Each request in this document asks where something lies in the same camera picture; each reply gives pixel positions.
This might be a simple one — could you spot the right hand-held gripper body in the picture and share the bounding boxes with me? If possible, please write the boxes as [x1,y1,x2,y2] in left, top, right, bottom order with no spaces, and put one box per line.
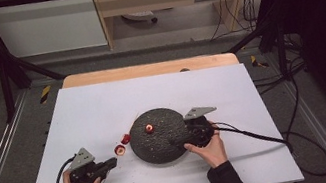
[182,103,224,151]

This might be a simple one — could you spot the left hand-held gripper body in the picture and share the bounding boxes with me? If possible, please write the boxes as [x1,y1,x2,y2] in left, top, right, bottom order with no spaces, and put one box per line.
[64,143,112,183]

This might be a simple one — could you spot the red fruit piece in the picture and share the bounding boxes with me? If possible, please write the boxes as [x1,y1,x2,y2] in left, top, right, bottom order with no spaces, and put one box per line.
[119,132,133,147]
[144,123,155,135]
[113,143,127,158]

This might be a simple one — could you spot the round black plate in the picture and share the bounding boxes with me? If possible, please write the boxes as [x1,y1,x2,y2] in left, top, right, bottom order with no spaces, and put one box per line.
[124,102,198,170]

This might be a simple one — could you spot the person's right hand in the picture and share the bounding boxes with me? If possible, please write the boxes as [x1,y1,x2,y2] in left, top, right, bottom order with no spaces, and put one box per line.
[181,129,230,173]

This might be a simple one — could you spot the light wooden table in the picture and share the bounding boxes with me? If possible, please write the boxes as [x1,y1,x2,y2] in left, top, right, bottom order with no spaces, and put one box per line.
[60,45,240,96]

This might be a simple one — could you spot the yellow black tape strip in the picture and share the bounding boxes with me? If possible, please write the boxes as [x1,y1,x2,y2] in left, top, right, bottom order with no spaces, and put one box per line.
[36,84,55,105]
[249,52,270,71]

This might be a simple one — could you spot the black metal stand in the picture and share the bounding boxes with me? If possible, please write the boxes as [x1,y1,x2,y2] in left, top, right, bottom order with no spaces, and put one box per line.
[0,0,73,125]
[221,5,297,91]

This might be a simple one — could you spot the white chair base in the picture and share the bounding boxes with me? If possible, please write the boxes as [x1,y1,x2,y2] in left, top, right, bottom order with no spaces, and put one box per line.
[120,7,160,29]

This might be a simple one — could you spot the white cabinet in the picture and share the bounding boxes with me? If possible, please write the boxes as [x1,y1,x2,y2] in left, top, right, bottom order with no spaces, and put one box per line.
[0,0,109,64]

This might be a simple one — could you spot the right hand-held gripper cable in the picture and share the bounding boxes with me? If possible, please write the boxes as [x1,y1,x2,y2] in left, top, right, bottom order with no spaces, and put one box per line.
[210,103,326,183]

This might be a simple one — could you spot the black floor cables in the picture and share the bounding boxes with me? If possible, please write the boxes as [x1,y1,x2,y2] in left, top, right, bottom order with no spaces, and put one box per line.
[244,31,311,97]

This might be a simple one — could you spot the hanging black cables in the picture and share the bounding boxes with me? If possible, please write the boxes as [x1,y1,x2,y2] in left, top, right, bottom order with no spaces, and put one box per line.
[203,0,265,42]

